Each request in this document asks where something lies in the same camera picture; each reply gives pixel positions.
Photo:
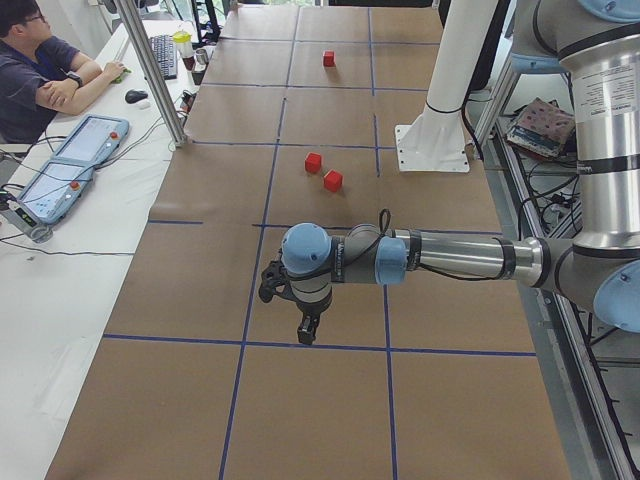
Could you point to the teach pendant tablet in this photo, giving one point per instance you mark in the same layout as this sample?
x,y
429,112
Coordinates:
x,y
51,194
92,141

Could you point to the upper teach pendant tablet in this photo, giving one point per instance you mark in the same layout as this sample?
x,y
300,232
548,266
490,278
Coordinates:
x,y
92,141

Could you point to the black computer mouse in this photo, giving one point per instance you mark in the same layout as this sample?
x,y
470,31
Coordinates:
x,y
134,96

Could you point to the seated man in dark shirt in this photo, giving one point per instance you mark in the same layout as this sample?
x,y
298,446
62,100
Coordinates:
x,y
42,75

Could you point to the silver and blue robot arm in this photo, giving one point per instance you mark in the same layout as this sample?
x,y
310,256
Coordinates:
x,y
597,42

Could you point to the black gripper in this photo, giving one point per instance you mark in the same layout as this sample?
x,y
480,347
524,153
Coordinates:
x,y
310,314

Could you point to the brown paper table cover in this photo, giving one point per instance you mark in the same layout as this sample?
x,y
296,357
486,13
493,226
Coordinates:
x,y
197,378

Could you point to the yellow lid drink cup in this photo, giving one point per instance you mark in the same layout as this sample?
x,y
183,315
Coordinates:
x,y
182,40

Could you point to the lower teach pendant tablet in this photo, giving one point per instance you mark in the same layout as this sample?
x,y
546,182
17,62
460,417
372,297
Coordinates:
x,y
51,194

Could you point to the handheld scanner device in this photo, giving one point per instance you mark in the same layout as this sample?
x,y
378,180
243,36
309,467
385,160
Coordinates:
x,y
19,215

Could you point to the stack of books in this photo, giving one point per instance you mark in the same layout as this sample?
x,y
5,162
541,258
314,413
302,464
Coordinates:
x,y
541,128

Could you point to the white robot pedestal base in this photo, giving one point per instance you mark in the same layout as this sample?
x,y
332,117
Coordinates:
x,y
435,140

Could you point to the aluminium frame post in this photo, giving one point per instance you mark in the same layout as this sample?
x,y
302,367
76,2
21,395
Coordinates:
x,y
134,26

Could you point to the black keyboard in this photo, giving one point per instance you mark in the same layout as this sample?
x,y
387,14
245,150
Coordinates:
x,y
165,54

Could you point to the red cube block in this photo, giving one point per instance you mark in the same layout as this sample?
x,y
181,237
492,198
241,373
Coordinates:
x,y
328,58
313,162

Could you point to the red cube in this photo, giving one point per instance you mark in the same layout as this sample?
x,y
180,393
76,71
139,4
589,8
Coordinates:
x,y
333,181

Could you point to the metal mug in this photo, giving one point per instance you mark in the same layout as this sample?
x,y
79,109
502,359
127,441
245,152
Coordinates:
x,y
201,56

